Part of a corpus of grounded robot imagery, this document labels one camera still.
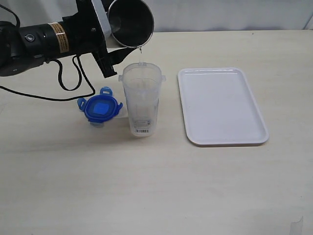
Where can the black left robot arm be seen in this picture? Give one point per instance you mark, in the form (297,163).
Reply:
(24,48)

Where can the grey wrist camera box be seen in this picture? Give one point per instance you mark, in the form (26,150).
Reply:
(101,8)

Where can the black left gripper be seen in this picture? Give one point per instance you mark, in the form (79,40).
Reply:
(85,37)

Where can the white rectangular plastic tray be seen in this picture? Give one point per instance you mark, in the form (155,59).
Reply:
(219,108)

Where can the stainless steel cup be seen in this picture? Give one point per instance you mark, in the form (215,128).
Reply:
(131,21)

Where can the blue plastic lid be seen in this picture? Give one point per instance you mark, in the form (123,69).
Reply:
(100,108)

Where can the clear tall plastic container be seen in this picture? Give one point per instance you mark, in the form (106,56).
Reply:
(142,85)

